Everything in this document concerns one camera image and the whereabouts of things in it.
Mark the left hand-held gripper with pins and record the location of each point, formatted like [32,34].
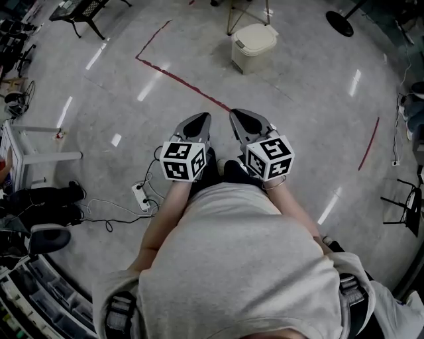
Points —
[180,160]

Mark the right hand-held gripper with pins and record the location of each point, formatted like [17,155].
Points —
[271,155]

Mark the white lidded trash bin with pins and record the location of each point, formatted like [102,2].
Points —
[253,46]

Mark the person's right forearm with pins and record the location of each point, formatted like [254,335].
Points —
[291,205]

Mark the person's left forearm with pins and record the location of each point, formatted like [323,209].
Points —
[169,212]

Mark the person's cream right shoe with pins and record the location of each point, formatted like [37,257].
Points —
[221,163]

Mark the person's dark trousers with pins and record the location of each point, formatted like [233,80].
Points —
[235,172]

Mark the white power strip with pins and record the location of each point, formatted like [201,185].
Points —
[140,197]

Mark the small red object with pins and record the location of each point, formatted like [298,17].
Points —
[60,135]

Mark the black floor fan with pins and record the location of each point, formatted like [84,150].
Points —
[339,23]

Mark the person's light t-shirt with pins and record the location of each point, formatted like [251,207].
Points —
[232,265]

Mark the wooden stool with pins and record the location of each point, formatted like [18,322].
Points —
[15,81]

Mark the black office chair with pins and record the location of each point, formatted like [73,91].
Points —
[16,46]

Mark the rack of clear storage bins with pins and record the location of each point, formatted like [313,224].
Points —
[49,298]

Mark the white table frame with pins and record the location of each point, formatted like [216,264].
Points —
[15,149]

